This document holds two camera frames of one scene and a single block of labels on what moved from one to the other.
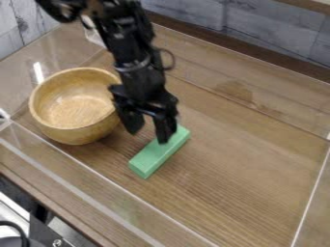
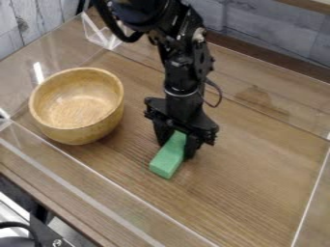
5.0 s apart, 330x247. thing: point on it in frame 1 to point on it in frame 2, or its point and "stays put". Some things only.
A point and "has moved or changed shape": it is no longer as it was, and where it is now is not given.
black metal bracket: x=43 y=234 stays put
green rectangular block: x=171 y=137 has moved or changed shape
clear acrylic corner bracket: x=91 y=32 stays put
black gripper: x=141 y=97 to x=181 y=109
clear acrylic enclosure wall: x=238 y=180 stays put
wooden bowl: x=73 y=105 stays put
